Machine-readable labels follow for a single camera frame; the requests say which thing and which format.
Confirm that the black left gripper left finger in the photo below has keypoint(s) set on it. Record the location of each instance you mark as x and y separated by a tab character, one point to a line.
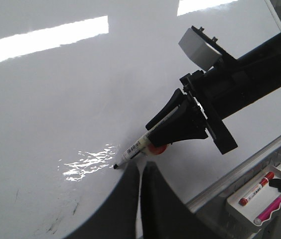
116	217

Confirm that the pink whiteboard marker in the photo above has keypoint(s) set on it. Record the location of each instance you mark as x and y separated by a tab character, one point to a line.
266	213

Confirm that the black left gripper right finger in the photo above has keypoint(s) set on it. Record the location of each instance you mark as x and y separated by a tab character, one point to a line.
163	214

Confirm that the white plastic marker tray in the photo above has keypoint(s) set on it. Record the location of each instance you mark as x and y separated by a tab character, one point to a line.
245	215

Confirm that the white black-ink whiteboard marker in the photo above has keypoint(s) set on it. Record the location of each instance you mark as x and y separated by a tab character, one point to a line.
143	145

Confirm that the white whiteboard with frame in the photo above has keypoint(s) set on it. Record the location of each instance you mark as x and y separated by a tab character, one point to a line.
79	80

